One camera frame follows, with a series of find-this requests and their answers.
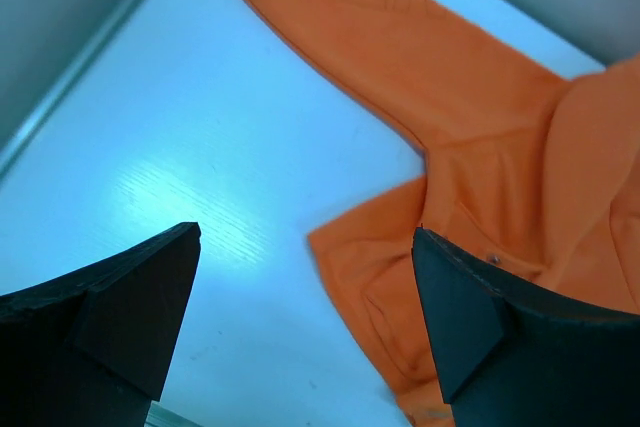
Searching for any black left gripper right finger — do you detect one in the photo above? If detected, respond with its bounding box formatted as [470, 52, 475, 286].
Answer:
[412, 228, 639, 426]

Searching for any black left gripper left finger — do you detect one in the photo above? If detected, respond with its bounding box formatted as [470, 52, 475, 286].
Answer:
[1, 222, 201, 426]

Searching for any orange zip-up jacket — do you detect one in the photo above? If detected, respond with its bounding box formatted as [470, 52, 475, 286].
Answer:
[245, 0, 639, 426]

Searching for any aluminium frame rail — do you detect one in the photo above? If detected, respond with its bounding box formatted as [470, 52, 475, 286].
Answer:
[1, 0, 142, 172]

